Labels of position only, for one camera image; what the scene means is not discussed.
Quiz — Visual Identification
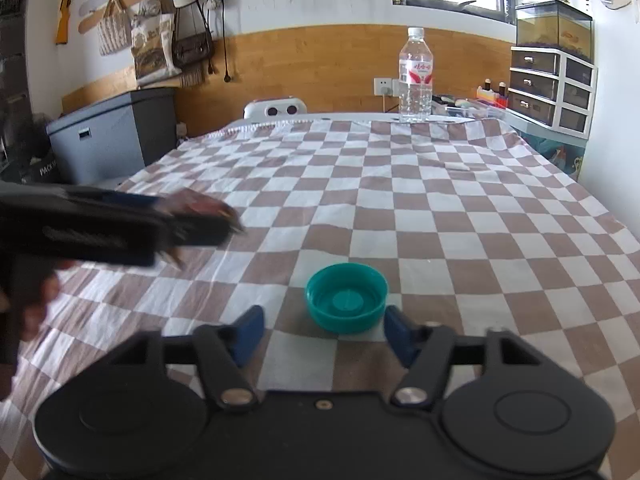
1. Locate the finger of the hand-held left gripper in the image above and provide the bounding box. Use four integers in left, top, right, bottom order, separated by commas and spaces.
152, 212, 243, 267
70, 184, 175, 212

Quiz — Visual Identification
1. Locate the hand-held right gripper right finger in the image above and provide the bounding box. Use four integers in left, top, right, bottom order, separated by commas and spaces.
384, 305, 547, 409

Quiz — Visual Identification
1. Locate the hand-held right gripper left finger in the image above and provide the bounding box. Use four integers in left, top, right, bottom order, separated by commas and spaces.
105, 305, 265, 412

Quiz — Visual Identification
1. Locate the teal plastic cap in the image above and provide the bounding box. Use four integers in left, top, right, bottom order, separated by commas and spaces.
305, 263, 389, 335

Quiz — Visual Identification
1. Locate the person's left hand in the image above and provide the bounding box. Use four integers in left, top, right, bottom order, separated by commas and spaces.
0, 260, 63, 346

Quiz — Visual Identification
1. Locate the grey storage box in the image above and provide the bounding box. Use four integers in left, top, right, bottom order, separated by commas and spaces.
46, 87, 178, 186

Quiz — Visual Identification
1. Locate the checkered tablecloth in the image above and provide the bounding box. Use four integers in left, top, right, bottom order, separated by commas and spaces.
0, 116, 640, 478

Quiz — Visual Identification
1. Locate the white device with two holes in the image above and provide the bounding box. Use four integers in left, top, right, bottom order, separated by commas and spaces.
243, 97, 308, 120

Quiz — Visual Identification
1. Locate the printed tote bag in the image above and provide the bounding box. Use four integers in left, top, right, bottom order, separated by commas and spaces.
131, 12, 182, 87

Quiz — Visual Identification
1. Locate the dark handbag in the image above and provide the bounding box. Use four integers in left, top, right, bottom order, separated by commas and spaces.
171, 0, 216, 67

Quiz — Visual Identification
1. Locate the black shelf unit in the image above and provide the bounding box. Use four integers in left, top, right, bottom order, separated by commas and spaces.
0, 0, 51, 186

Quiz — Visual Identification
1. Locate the woven bag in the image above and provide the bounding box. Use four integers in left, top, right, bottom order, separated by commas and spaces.
96, 0, 133, 57

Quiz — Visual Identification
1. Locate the orange toy gun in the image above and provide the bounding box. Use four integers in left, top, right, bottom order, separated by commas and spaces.
54, 0, 81, 45

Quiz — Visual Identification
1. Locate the clear storage tray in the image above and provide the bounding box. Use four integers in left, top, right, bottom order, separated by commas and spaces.
432, 80, 511, 120

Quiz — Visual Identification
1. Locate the clear water bottle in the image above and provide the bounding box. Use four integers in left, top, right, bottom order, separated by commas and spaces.
397, 26, 435, 124

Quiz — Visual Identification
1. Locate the white drawer unit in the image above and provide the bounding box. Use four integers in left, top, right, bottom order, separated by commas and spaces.
507, 45, 598, 135

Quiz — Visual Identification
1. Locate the glass fish tank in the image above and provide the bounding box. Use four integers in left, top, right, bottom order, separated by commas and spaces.
515, 0, 594, 58

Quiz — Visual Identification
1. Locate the black cable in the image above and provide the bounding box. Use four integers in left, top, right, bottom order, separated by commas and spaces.
219, 0, 235, 83

